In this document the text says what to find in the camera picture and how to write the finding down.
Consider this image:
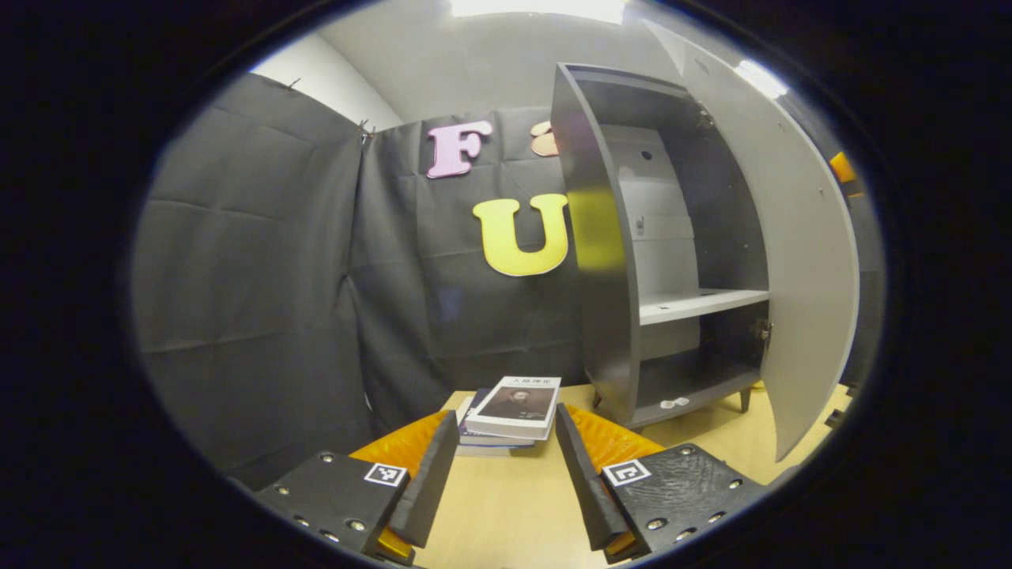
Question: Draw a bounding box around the small ceiling light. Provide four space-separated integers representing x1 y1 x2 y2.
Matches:
734 59 790 100

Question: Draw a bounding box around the large ceiling light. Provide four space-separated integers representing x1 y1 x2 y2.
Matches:
451 0 629 24

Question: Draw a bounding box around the black backdrop cloth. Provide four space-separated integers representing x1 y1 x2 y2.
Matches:
130 73 886 491

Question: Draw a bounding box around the white cabinet shelf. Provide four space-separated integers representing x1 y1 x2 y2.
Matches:
639 288 770 326

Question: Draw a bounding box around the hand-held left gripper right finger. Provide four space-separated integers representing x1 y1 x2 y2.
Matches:
555 402 769 565

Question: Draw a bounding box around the blue book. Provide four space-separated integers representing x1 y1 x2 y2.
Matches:
457 387 538 450

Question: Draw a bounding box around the portrait cover book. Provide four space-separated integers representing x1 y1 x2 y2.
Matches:
463 375 562 441

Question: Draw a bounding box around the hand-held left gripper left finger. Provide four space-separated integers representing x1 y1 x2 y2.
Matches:
253 409 461 567

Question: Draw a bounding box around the grey cabinet door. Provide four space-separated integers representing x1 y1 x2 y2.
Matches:
642 17 861 463

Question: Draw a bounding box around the grey cabinet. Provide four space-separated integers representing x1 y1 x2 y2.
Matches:
549 62 772 429

